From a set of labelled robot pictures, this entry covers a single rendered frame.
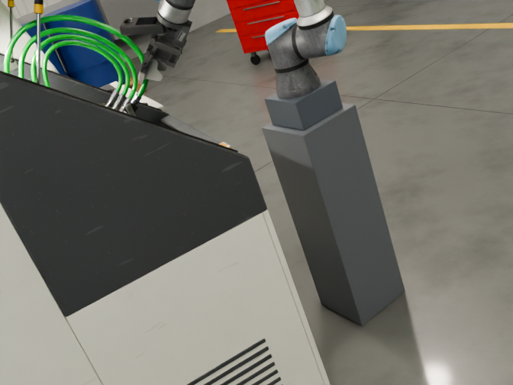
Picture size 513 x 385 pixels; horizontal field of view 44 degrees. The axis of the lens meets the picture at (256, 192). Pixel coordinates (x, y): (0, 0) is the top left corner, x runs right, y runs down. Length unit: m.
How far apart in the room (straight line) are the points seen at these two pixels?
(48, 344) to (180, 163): 0.54
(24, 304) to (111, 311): 0.21
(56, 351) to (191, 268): 0.38
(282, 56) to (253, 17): 4.03
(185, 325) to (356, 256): 0.83
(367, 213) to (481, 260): 0.57
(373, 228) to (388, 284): 0.26
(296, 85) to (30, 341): 1.13
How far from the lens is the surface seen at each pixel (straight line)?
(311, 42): 2.04
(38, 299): 1.61
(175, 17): 1.58
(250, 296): 1.78
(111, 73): 6.82
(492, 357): 2.27
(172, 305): 1.70
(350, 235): 2.30
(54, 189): 1.52
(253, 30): 6.17
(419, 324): 2.43
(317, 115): 2.14
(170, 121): 2.17
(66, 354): 1.69
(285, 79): 2.13
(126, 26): 1.64
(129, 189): 1.56
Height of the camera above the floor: 1.56
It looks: 25 degrees down
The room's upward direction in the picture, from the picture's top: 20 degrees counter-clockwise
